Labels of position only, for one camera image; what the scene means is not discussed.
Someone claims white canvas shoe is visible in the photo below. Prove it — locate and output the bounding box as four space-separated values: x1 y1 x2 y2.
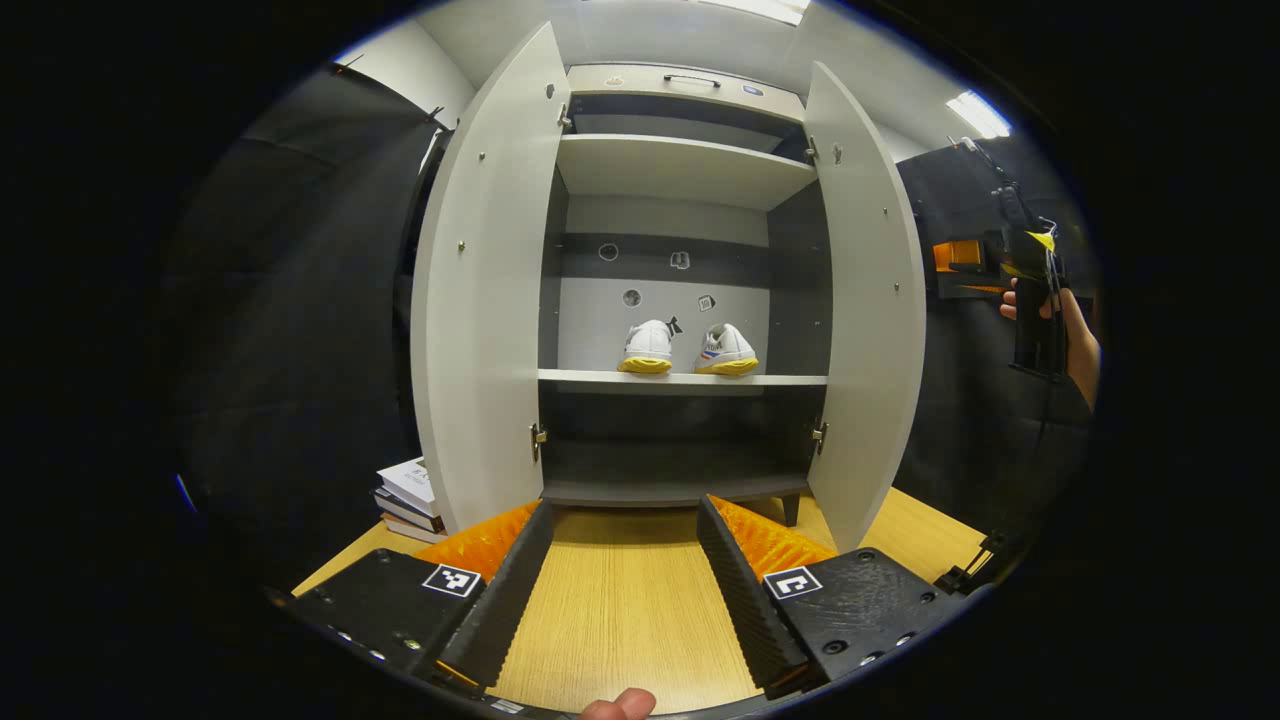
617 319 676 376
694 322 760 377

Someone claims large ceiling light panel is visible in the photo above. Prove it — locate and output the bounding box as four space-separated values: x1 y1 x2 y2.
700 0 811 26

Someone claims white shoe cabinet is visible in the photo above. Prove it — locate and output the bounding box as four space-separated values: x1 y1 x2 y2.
535 62 836 529

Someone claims small ceiling light panel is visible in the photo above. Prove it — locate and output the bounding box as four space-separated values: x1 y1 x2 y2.
946 90 1013 140

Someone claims black book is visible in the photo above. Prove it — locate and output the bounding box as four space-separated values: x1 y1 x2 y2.
372 488 446 534

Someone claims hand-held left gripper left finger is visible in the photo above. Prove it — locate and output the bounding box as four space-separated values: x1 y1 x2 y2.
290 497 556 691

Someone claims white shoe cabinet door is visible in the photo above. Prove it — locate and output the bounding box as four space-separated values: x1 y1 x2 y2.
803 62 928 553
410 22 573 533

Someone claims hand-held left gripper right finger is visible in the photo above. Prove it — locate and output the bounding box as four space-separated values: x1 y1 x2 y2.
695 493 961 699

